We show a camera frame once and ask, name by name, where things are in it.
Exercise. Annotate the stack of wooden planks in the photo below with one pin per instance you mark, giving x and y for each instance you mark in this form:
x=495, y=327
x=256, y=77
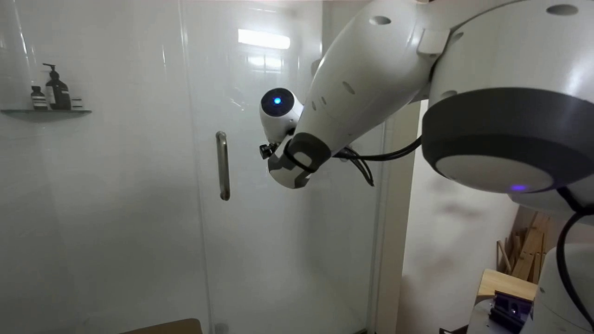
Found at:
x=525, y=247

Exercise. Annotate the small toiletry bottle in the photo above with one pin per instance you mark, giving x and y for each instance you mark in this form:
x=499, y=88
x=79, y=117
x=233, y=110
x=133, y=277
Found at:
x=39, y=99

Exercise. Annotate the blue plastic object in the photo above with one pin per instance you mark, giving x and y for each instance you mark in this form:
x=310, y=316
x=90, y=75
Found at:
x=510, y=310

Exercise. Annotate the small pale toiletry item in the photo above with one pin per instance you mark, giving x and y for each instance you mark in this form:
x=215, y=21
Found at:
x=76, y=104

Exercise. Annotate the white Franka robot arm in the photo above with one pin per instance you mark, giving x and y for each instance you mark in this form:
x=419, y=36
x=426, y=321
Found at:
x=493, y=75

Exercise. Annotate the glass corner shelf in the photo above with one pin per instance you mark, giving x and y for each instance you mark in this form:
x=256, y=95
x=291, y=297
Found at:
x=46, y=112

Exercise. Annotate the clear fixed glass panel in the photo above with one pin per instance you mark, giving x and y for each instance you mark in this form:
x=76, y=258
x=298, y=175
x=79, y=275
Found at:
x=103, y=216

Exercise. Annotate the glass shower door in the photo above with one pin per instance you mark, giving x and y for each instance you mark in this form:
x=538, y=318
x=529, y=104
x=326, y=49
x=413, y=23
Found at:
x=278, y=260

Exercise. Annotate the dark pump bottle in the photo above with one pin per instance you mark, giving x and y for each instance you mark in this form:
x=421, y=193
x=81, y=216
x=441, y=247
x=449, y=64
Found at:
x=57, y=93

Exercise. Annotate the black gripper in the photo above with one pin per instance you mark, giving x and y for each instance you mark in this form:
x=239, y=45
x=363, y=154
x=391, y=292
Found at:
x=265, y=151

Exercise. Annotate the light wooden block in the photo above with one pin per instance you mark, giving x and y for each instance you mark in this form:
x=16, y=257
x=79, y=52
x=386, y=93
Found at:
x=506, y=284

